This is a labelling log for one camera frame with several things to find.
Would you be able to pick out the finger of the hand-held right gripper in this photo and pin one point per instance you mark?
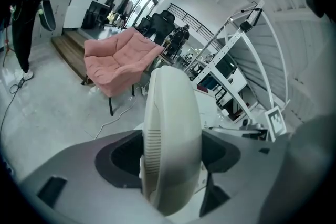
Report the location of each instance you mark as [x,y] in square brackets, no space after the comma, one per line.
[231,130]

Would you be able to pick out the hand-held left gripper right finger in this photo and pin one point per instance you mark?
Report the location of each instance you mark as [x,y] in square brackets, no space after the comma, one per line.
[244,165]

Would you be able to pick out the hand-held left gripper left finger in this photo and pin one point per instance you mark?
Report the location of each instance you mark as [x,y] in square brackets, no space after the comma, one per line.
[86,186]

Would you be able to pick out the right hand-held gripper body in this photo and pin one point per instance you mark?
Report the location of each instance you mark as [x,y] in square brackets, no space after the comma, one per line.
[275,124]

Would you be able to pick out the white shelf rack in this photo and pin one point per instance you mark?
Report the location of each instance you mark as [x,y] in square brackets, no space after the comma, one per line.
[228,47]

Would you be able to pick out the black device on rack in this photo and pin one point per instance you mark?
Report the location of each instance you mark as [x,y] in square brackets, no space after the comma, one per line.
[246,26]

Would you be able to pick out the black railing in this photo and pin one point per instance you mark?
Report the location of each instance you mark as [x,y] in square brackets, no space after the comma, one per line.
[194,22]

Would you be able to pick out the black office chair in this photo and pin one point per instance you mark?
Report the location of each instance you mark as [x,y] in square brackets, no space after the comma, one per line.
[145,25]
[164,23]

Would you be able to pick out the pink armchair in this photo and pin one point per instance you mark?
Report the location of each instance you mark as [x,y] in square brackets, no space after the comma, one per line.
[113,60]

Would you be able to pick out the wooden step platform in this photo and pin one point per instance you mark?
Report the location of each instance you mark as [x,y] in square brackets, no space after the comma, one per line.
[69,47]

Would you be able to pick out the red tripod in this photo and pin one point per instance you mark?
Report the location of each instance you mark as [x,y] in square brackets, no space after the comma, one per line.
[6,44]

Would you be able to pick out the clothes rack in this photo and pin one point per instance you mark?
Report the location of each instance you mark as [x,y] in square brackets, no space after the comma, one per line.
[122,8]

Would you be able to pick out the black cabinet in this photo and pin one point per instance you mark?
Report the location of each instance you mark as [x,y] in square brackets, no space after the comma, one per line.
[95,14]

